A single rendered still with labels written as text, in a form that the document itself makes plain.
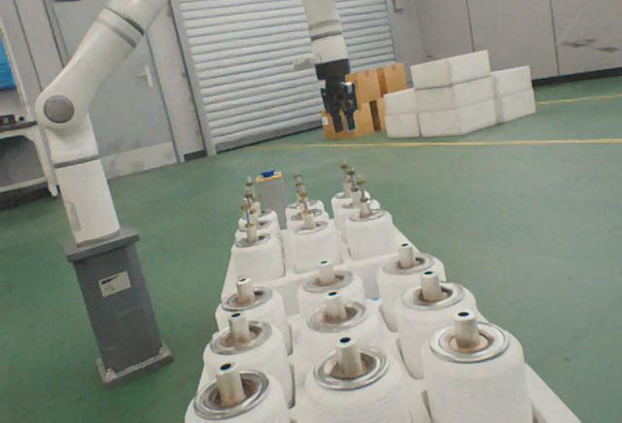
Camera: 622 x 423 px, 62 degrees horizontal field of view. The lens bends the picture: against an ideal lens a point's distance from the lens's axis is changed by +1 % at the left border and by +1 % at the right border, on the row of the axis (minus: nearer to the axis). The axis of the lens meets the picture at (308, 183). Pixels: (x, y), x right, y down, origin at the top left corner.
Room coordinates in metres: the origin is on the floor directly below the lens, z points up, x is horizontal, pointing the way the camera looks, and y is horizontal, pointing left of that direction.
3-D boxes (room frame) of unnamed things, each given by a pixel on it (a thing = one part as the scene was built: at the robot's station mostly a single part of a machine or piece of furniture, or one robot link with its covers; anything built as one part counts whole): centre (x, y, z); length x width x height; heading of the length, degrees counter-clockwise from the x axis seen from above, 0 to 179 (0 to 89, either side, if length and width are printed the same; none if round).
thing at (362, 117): (5.07, -0.56, 0.15); 0.30 x 0.24 x 0.30; 26
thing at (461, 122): (3.84, -1.19, 0.09); 0.39 x 0.39 x 0.18; 31
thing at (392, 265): (0.70, -0.12, 0.25); 0.08 x 0.08 x 0.01
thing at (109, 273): (1.11, 0.48, 0.15); 0.15 x 0.15 x 0.30; 28
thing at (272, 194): (1.41, 0.11, 0.16); 0.07 x 0.07 x 0.31; 2
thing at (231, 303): (0.70, 0.12, 0.25); 0.08 x 0.08 x 0.01
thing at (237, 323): (0.58, 0.12, 0.26); 0.02 x 0.02 x 0.03
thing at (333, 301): (0.58, 0.00, 0.26); 0.02 x 0.02 x 0.03
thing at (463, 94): (3.85, -1.19, 0.27); 0.39 x 0.39 x 0.18; 29
